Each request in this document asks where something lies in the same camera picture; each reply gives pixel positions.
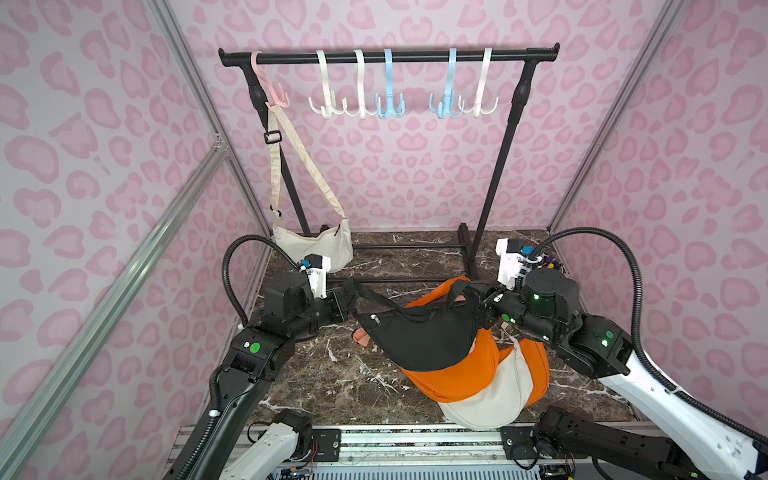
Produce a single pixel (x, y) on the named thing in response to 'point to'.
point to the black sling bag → (429, 337)
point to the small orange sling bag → (474, 378)
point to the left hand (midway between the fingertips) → (359, 294)
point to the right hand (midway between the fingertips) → (459, 289)
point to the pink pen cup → (550, 260)
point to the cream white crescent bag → (501, 404)
